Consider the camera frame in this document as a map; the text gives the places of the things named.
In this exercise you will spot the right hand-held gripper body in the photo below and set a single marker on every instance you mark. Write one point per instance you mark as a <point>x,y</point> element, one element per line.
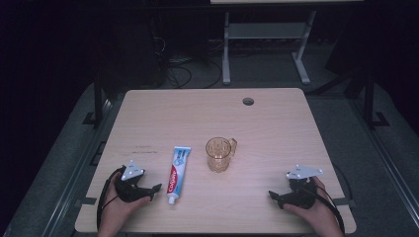
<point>301,194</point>

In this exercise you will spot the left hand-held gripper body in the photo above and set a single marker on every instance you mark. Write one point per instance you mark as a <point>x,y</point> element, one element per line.
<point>129,192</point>

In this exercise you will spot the white and blue toothpaste tube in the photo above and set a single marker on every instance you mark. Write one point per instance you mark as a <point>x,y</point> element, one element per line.
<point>177,173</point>

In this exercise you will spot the person's left hand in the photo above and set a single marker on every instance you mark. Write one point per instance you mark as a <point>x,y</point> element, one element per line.
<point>116,210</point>

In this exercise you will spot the person's right hand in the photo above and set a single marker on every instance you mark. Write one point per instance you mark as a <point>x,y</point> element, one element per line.
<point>321,215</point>

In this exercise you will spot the black metal stand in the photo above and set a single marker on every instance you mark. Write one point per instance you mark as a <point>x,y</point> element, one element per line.
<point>98,98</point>

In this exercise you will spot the white metal table frame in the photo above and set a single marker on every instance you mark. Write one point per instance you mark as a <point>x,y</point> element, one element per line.
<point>265,31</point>

